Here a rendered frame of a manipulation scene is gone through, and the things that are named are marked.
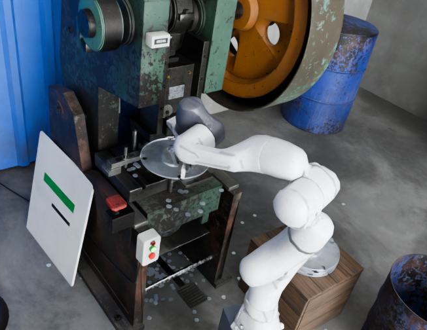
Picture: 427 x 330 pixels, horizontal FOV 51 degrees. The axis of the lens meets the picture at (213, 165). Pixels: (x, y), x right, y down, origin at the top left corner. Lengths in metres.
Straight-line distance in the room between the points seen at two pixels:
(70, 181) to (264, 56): 1.04
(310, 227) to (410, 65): 3.72
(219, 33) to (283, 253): 0.83
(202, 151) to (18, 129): 1.80
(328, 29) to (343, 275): 1.11
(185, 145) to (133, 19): 0.45
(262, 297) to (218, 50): 0.90
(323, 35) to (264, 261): 0.81
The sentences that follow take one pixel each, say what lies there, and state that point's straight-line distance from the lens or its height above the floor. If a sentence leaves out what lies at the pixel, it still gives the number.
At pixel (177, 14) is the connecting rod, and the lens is 1.61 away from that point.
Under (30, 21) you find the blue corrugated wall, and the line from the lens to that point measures 2.73.
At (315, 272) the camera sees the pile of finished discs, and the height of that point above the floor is 0.37.
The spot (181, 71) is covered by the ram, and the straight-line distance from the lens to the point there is 1.70.
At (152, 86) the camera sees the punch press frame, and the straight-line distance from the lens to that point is 1.59.
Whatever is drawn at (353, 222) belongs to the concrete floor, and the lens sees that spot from 3.08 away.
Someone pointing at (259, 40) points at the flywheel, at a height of 1.24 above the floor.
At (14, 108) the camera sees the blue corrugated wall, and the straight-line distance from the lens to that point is 2.87.
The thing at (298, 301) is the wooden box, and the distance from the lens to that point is 2.07.
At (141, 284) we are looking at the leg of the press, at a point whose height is 0.31.
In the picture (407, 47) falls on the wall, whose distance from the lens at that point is 4.84.
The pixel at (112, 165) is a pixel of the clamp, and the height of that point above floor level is 0.75.
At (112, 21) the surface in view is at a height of 1.36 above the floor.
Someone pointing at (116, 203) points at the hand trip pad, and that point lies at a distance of 1.63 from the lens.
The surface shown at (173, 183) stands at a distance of 1.85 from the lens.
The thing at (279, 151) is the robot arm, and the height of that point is 1.21.
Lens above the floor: 1.84
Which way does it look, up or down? 35 degrees down
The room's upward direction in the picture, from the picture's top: 10 degrees clockwise
